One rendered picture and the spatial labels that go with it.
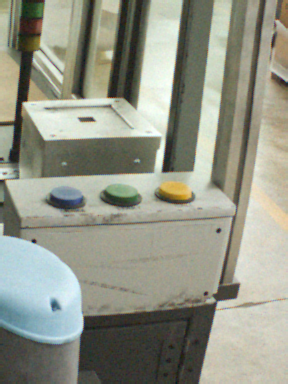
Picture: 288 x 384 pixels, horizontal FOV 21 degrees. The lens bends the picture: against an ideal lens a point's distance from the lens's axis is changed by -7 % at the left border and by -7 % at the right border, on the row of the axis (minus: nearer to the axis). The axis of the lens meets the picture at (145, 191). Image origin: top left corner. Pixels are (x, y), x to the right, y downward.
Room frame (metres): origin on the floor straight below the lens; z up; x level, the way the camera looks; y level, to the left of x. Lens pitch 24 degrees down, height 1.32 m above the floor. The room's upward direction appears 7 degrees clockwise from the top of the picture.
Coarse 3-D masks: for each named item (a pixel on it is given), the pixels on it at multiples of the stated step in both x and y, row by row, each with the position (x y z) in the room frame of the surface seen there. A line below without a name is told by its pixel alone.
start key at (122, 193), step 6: (108, 186) 0.93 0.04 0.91; (114, 186) 0.93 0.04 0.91; (120, 186) 0.93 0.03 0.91; (126, 186) 0.94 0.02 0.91; (132, 186) 0.94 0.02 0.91; (108, 192) 0.91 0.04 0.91; (114, 192) 0.92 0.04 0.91; (120, 192) 0.92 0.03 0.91; (126, 192) 0.92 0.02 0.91; (132, 192) 0.92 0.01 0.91; (138, 192) 0.93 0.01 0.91; (108, 198) 0.91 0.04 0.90; (114, 198) 0.91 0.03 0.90; (120, 198) 0.90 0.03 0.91; (126, 198) 0.91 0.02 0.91; (132, 198) 0.91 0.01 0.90
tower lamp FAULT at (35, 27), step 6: (24, 18) 1.34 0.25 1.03; (30, 18) 1.34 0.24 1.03; (36, 18) 1.34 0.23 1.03; (42, 18) 1.35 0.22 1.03; (24, 24) 1.33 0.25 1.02; (30, 24) 1.33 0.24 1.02; (36, 24) 1.34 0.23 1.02; (18, 30) 1.34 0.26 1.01; (24, 30) 1.33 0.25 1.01; (30, 30) 1.33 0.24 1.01; (36, 30) 1.34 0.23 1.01
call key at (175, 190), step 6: (162, 186) 0.95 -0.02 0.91; (168, 186) 0.95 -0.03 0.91; (174, 186) 0.96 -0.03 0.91; (180, 186) 0.96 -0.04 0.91; (186, 186) 0.96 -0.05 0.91; (162, 192) 0.94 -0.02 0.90; (168, 192) 0.94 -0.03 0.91; (174, 192) 0.94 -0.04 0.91; (180, 192) 0.94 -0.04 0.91; (186, 192) 0.94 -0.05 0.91; (174, 198) 0.93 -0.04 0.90; (180, 198) 0.93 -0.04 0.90; (186, 198) 0.94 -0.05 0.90
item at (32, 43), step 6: (18, 36) 1.34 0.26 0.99; (24, 36) 1.33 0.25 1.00; (30, 36) 1.33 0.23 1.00; (36, 36) 1.34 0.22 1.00; (18, 42) 1.34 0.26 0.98; (24, 42) 1.33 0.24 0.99; (30, 42) 1.33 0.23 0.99; (36, 42) 1.34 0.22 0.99; (18, 48) 1.34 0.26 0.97; (24, 48) 1.33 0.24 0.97; (30, 48) 1.33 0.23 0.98; (36, 48) 1.34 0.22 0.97
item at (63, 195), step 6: (60, 186) 0.91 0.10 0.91; (66, 186) 0.91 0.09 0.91; (54, 192) 0.89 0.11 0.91; (60, 192) 0.90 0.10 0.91; (66, 192) 0.90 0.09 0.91; (72, 192) 0.90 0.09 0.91; (78, 192) 0.90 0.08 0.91; (54, 198) 0.88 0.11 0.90; (60, 198) 0.88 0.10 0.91; (66, 198) 0.88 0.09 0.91; (72, 198) 0.88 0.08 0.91; (78, 198) 0.89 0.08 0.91; (60, 204) 0.88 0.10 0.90; (66, 204) 0.88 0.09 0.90; (72, 204) 0.88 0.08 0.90
